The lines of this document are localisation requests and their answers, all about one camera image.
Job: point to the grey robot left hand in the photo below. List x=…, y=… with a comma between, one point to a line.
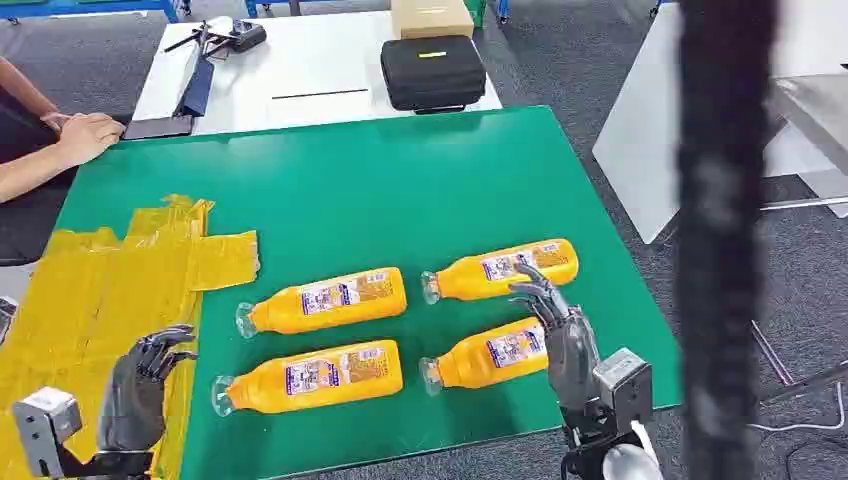
x=132, y=397

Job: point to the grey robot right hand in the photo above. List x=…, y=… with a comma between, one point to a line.
x=570, y=358

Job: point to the orange drink bottle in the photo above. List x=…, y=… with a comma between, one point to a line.
x=311, y=381
x=464, y=278
x=331, y=301
x=477, y=358

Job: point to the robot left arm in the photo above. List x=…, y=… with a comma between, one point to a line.
x=112, y=466

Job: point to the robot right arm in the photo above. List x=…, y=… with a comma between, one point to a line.
x=623, y=460

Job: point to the yellow plastic sheet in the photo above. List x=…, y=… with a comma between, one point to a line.
x=86, y=298

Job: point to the grey object at mat edge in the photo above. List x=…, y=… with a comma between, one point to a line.
x=6, y=318

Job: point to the black blurred vertical pole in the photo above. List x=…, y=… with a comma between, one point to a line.
x=722, y=232

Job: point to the thin metal rod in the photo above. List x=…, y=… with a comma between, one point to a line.
x=772, y=351

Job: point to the white slanted board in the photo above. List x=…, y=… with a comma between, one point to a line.
x=636, y=132

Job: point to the green table mat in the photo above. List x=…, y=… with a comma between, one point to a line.
x=397, y=185

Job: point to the person's right hand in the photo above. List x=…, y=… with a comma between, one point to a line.
x=89, y=136

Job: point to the person's hand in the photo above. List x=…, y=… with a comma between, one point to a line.
x=89, y=136
x=53, y=120

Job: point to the dark flat tablet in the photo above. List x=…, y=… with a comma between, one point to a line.
x=156, y=127

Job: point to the person's left hand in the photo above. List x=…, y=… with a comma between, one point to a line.
x=53, y=120

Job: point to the black carry case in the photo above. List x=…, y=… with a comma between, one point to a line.
x=434, y=73

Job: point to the grey translucent panel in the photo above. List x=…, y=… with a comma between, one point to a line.
x=808, y=126

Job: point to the thin black strip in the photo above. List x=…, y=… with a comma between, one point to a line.
x=321, y=93

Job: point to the green plastic crate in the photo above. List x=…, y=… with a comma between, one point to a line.
x=476, y=12

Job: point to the brown cardboard box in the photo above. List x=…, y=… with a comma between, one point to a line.
x=430, y=16

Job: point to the white table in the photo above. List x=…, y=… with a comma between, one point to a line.
x=311, y=66

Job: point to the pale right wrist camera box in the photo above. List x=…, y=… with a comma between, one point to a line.
x=623, y=387

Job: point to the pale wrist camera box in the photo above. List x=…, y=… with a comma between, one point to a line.
x=43, y=424
x=623, y=387

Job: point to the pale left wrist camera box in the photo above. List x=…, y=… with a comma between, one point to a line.
x=43, y=424

